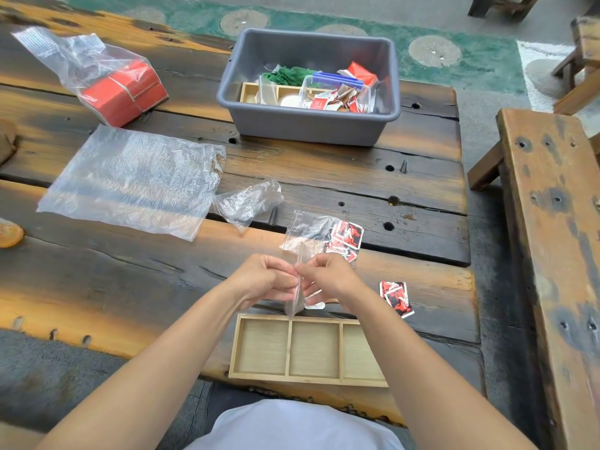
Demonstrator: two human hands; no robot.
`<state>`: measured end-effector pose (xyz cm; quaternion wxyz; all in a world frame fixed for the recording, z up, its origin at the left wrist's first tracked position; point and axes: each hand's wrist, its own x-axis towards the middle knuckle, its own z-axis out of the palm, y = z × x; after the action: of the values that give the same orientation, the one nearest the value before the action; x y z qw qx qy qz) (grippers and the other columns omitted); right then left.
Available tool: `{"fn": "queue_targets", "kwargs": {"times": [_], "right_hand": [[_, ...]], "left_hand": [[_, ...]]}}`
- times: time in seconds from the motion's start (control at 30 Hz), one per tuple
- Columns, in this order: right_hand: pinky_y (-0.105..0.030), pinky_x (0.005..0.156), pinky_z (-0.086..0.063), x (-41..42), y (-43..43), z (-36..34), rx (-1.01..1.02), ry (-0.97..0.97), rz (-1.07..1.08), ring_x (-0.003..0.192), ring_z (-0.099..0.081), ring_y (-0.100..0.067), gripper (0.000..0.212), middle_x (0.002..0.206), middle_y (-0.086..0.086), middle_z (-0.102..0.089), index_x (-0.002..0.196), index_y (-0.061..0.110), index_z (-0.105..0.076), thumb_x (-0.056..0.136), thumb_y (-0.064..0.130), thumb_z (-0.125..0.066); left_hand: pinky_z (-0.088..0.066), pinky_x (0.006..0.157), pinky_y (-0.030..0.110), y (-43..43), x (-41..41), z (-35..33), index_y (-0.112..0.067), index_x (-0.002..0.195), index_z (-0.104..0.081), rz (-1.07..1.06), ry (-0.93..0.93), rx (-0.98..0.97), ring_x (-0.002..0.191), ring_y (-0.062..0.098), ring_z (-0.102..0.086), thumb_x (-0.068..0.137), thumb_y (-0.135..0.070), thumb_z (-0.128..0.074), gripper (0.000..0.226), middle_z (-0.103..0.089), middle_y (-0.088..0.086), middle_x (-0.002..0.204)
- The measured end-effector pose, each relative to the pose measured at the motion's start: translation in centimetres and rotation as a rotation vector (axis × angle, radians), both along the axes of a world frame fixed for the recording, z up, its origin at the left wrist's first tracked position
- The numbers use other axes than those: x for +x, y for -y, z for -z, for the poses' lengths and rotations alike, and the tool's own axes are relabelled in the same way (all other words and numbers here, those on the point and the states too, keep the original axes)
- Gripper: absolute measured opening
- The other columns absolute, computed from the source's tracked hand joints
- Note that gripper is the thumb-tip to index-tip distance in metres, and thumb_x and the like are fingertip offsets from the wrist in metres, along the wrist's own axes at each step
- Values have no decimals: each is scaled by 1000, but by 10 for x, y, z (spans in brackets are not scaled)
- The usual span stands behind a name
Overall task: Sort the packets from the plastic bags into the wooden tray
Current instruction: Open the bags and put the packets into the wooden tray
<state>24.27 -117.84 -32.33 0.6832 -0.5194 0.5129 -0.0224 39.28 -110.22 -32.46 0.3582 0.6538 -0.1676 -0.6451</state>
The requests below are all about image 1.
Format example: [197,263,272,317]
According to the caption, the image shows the person's left hand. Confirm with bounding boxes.
[227,254,301,312]

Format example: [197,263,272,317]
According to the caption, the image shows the person's right hand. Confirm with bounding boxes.
[295,252,366,315]

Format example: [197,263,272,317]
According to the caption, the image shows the small clear zip bag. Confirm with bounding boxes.
[280,210,365,320]

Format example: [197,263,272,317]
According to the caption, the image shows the person's right forearm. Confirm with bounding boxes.
[338,288,540,450]

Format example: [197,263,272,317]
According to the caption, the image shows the person's left forearm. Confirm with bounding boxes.
[35,279,250,450]

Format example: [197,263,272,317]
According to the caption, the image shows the pile of red black cards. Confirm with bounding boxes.
[322,219,365,264]

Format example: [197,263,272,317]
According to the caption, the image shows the crumpled small clear plastic bag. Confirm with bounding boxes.
[212,180,285,234]

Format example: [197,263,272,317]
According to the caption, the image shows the three-compartment wooden tray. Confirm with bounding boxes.
[228,314,390,388]

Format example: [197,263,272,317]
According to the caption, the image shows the small stack of red cards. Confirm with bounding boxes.
[379,280,416,320]

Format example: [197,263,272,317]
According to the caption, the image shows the grey plastic bin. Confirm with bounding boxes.
[216,27,402,148]

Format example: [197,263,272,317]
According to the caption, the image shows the person's dark trousers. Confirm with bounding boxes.
[187,380,282,450]

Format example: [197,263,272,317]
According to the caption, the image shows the person's white shirt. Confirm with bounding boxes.
[184,399,407,450]

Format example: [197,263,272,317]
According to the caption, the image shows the heap of torn card wrappers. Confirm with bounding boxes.
[307,84,371,114]

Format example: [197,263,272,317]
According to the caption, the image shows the large flat clear plastic bag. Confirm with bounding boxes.
[37,124,228,243]

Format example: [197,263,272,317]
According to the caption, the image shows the clear container with blue lid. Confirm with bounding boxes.
[299,71,374,114]

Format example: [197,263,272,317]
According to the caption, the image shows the light wooden tray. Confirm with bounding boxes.
[239,81,329,106]

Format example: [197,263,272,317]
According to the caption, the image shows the green cloth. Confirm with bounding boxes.
[262,65,318,88]

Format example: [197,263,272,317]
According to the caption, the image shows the small red box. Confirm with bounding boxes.
[346,61,379,88]

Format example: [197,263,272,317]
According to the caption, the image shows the weathered wooden bench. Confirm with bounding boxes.
[467,107,600,450]

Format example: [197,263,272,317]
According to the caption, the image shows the bundle of red boxes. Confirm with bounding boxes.
[81,60,170,128]

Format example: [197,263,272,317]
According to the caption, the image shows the clear bag holding red boxes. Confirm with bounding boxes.
[11,26,170,129]

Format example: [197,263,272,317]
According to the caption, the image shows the dark wooden stool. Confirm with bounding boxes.
[467,0,543,21]

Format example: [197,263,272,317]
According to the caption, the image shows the wooden chair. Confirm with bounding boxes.
[551,0,600,117]

